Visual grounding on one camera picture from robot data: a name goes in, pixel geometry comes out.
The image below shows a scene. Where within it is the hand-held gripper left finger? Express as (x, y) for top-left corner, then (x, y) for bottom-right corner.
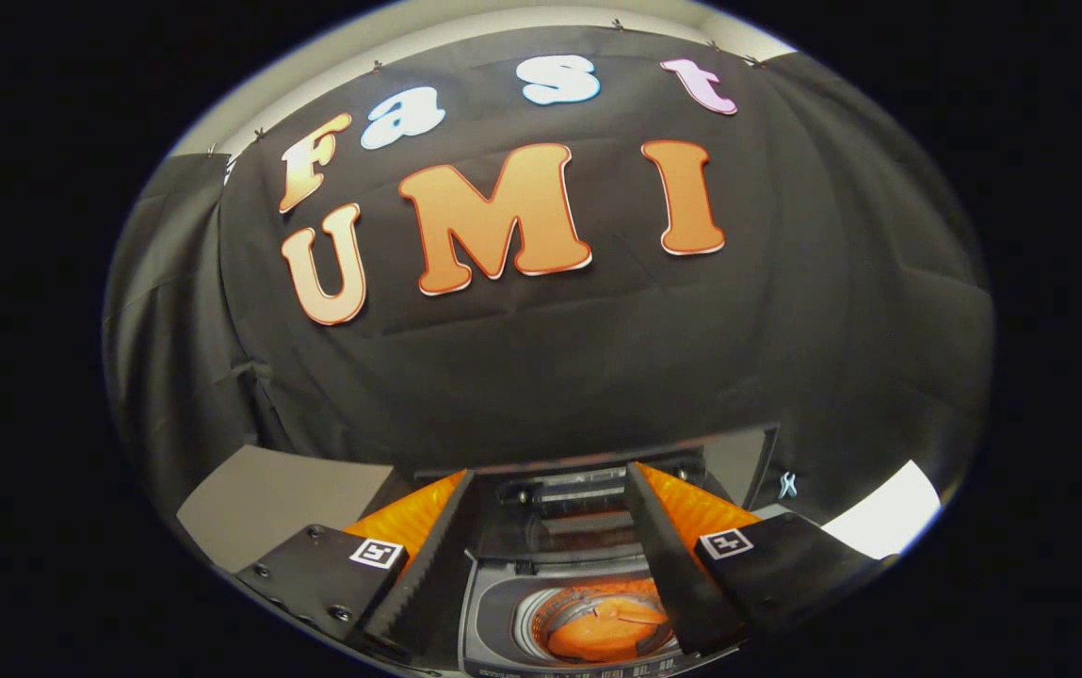
(234, 470), (478, 661)

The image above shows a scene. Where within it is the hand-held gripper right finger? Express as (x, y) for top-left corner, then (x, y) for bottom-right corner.
(622, 462), (896, 656)

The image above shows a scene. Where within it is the yellow polo shirt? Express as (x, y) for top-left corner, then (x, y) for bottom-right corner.
(545, 578), (679, 663)

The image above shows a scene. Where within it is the grey box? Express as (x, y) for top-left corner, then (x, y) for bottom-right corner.
(176, 444), (396, 574)

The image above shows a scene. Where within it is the white flat sheet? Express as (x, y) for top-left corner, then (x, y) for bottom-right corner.
(821, 460), (943, 560)

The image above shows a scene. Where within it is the black backdrop cloth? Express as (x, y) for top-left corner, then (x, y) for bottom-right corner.
(103, 26), (995, 530)

